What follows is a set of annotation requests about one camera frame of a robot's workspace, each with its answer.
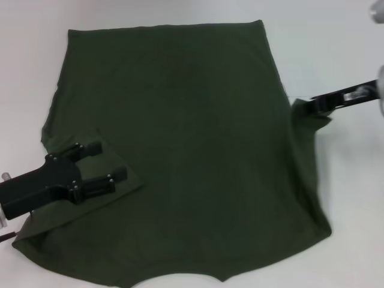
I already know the dark left arm cable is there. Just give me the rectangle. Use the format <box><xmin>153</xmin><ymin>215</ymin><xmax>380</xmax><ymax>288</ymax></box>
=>
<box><xmin>0</xmin><ymin>230</ymin><xmax>19</xmax><ymax>243</ymax></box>

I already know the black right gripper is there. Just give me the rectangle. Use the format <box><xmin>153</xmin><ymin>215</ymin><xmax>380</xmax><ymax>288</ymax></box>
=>
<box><xmin>302</xmin><ymin>78</ymin><xmax>381</xmax><ymax>116</ymax></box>

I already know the dark green t-shirt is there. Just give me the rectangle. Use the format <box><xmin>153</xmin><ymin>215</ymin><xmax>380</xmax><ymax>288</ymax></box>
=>
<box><xmin>11</xmin><ymin>19</ymin><xmax>334</xmax><ymax>284</ymax></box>

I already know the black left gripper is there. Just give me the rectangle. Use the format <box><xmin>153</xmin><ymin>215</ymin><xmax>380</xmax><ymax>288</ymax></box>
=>
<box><xmin>0</xmin><ymin>140</ymin><xmax>128</xmax><ymax>220</ymax></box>

